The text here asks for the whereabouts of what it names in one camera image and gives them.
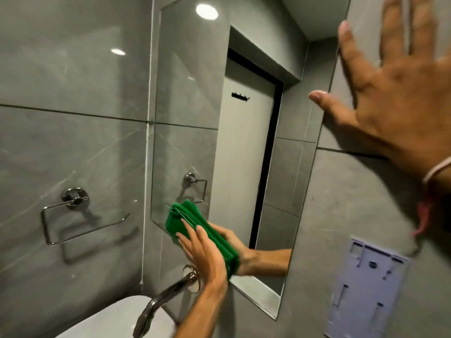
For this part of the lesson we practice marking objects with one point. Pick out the white and red wrist thread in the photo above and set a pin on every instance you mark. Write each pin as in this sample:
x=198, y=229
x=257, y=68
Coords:
x=435, y=170

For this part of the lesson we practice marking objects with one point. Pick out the frameless wall mirror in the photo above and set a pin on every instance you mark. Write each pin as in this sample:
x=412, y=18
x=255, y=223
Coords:
x=246, y=144

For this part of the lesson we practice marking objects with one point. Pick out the green cleaning cloth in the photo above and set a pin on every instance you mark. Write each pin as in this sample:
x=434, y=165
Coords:
x=197, y=221

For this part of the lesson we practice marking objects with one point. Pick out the person's left hand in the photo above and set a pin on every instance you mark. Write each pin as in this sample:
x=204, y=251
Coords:
x=208, y=260

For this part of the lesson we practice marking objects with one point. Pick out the person's left middle finger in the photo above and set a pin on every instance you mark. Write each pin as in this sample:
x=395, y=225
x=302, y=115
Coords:
x=204, y=236

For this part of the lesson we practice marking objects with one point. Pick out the white plastic wall bracket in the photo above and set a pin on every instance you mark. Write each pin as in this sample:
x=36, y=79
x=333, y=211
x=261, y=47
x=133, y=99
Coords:
x=366, y=288

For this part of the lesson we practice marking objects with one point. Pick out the person's left forearm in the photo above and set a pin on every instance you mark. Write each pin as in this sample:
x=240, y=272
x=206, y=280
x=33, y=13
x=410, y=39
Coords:
x=204, y=313

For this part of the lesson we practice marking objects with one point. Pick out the person's right hand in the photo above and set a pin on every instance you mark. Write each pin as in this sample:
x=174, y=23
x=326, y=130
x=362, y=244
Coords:
x=405, y=102

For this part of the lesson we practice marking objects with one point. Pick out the person's right middle finger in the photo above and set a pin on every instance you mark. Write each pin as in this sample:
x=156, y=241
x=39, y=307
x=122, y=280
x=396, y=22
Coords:
x=393, y=28

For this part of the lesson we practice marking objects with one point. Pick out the white ceramic sink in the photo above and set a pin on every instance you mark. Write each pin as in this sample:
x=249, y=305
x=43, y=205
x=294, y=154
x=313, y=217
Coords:
x=112, y=320

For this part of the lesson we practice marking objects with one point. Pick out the person's right forearm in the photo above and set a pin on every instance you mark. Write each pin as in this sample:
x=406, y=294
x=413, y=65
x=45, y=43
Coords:
x=442, y=186

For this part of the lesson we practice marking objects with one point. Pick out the person's right thumb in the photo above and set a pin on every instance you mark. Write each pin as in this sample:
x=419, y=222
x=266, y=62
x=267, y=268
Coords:
x=333, y=109

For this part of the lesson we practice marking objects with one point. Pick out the chrome curved faucet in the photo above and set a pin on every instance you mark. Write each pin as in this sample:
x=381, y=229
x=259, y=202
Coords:
x=158, y=300

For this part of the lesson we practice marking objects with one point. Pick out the person's left little finger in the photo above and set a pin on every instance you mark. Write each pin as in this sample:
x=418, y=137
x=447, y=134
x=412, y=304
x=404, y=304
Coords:
x=184, y=244

